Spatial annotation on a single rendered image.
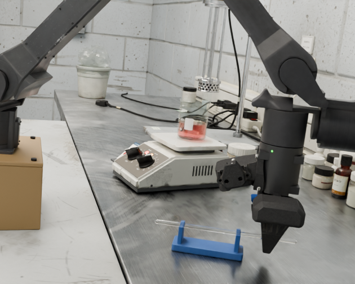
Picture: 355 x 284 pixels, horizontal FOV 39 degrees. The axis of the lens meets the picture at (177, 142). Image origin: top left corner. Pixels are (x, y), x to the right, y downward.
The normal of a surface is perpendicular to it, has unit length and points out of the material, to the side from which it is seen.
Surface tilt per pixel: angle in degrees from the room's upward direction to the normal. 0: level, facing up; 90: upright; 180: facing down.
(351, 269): 0
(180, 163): 90
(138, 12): 90
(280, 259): 0
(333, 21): 90
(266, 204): 45
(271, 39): 70
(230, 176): 93
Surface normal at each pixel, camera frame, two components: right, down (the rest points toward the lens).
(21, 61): 0.22, -0.12
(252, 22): -0.18, 0.22
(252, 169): -0.09, -0.15
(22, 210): 0.29, 0.24
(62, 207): 0.11, -0.97
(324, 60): -0.95, -0.04
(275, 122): -0.62, 0.11
